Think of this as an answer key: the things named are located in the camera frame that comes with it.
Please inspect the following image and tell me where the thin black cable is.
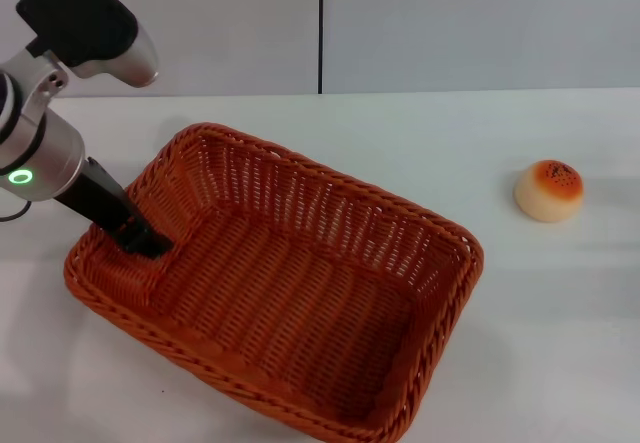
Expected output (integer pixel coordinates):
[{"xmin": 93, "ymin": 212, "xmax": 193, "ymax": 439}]
[{"xmin": 0, "ymin": 200, "xmax": 32, "ymax": 223}]

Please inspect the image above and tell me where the orange woven rectangular basket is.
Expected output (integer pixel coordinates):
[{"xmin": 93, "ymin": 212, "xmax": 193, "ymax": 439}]
[{"xmin": 63, "ymin": 121, "xmax": 486, "ymax": 443}]

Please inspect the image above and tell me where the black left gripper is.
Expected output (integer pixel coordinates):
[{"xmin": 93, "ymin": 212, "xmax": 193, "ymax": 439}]
[{"xmin": 53, "ymin": 156, "xmax": 176, "ymax": 261}]

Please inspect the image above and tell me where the round toasted bread bun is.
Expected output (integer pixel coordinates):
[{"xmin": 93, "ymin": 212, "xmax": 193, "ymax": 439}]
[{"xmin": 513, "ymin": 159, "xmax": 585, "ymax": 223}]

